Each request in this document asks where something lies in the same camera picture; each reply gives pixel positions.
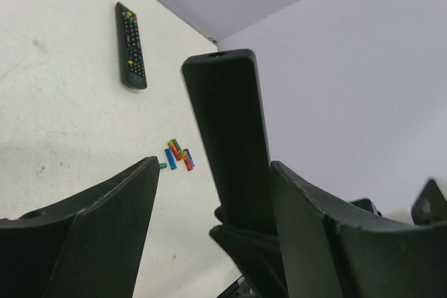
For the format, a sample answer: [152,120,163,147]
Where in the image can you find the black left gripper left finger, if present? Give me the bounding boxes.
[1,157,160,297]

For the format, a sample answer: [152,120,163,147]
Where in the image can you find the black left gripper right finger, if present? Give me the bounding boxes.
[270,161,446,297]

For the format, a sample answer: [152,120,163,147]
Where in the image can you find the green yellow battery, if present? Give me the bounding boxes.
[172,138,184,159]

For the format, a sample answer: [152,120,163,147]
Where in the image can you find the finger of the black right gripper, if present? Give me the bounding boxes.
[210,207,288,297]
[349,178,447,225]

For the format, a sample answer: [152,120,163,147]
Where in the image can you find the plain black remote control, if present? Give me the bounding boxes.
[182,49,277,235]

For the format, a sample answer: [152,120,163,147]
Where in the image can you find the red orange battery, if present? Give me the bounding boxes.
[168,140,183,161]

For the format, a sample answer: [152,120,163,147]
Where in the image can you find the black remote coloured buttons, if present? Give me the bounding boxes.
[115,2,147,90]

